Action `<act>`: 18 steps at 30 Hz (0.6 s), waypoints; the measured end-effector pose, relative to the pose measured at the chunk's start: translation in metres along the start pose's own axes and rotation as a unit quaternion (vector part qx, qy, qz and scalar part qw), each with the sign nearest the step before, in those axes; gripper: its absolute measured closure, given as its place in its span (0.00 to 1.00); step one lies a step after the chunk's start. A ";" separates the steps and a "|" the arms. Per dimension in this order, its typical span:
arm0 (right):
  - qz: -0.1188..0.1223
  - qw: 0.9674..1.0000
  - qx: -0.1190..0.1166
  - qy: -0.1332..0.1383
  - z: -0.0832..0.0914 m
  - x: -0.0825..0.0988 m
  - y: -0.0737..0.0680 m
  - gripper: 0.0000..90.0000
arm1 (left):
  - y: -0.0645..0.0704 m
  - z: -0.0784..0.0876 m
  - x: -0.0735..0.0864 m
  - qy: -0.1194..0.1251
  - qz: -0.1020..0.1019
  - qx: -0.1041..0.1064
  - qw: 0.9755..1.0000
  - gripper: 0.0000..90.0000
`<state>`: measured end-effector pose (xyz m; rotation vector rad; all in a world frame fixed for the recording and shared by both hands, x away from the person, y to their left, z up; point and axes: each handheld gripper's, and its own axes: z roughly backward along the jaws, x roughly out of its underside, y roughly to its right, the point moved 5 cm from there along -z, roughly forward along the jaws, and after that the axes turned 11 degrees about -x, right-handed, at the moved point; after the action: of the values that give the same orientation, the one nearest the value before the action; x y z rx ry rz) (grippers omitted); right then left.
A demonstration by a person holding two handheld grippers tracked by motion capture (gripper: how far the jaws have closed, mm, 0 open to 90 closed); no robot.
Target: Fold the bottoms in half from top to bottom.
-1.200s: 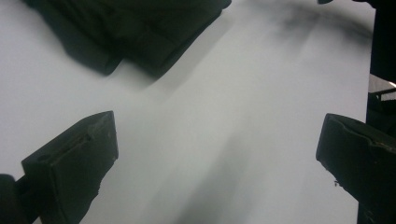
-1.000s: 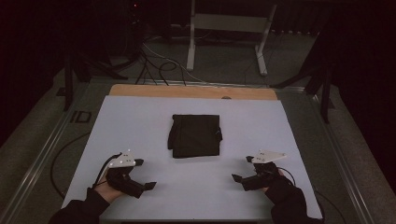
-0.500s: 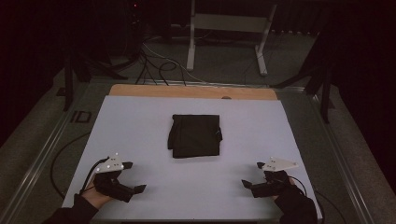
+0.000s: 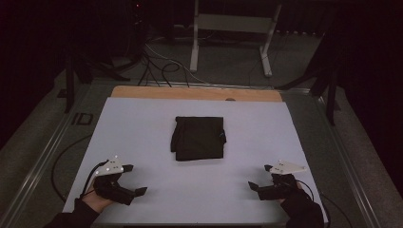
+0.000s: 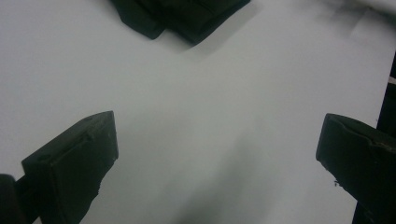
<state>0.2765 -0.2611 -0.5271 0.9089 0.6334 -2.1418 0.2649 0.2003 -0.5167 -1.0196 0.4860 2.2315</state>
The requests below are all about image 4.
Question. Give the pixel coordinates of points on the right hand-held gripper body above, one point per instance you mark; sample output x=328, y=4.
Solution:
x=280, y=182

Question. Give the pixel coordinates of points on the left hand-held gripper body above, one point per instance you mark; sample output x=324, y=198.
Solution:
x=109, y=183

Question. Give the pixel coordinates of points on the black shorts with blue stripes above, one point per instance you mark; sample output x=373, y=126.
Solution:
x=198, y=137

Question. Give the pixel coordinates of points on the person's right hand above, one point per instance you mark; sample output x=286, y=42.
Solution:
x=297, y=186

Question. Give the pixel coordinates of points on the person's left hand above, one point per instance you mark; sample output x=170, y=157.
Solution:
x=95, y=201

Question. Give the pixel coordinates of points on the black metal stand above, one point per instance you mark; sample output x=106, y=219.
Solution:
x=69, y=85
x=331, y=95

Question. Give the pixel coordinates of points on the dark equipment with red light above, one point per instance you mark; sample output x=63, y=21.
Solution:
x=136, y=28

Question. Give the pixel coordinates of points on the white metal stand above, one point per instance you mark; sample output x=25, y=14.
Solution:
x=233, y=23

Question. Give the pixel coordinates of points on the metal floor rail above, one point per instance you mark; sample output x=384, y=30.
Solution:
x=38, y=164
x=221, y=85
x=348, y=171

